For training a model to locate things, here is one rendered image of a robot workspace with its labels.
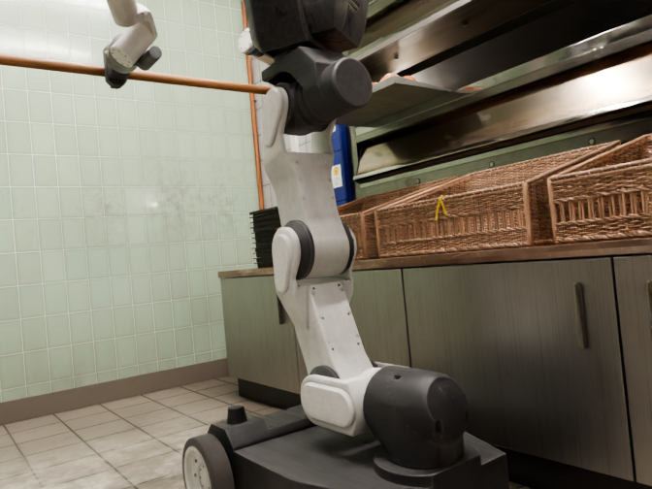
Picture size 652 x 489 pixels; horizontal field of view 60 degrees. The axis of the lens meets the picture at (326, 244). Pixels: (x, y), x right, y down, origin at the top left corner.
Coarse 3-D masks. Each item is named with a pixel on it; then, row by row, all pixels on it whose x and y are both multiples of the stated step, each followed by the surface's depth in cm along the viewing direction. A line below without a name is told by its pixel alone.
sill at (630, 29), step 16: (608, 32) 162; (624, 32) 159; (640, 32) 156; (576, 48) 170; (592, 48) 167; (528, 64) 184; (544, 64) 179; (480, 80) 200; (496, 80) 194; (448, 96) 212; (464, 96) 206; (400, 112) 233; (416, 112) 226; (368, 128) 250
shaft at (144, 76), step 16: (0, 64) 146; (16, 64) 148; (32, 64) 150; (48, 64) 152; (64, 64) 155; (80, 64) 157; (144, 80) 169; (160, 80) 171; (176, 80) 174; (192, 80) 177; (208, 80) 180
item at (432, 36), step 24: (480, 0) 182; (504, 0) 182; (528, 0) 181; (552, 0) 181; (432, 24) 199; (456, 24) 198; (480, 24) 197; (384, 48) 218; (408, 48) 217; (432, 48) 216; (384, 72) 239
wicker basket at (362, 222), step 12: (444, 180) 202; (384, 192) 239; (396, 192) 233; (408, 192) 226; (348, 204) 244; (360, 204) 249; (372, 204) 245; (384, 204) 185; (348, 216) 185; (360, 216) 179; (372, 216) 182; (360, 228) 181; (372, 228) 182; (360, 240) 181; (372, 240) 181; (360, 252) 181; (372, 252) 181
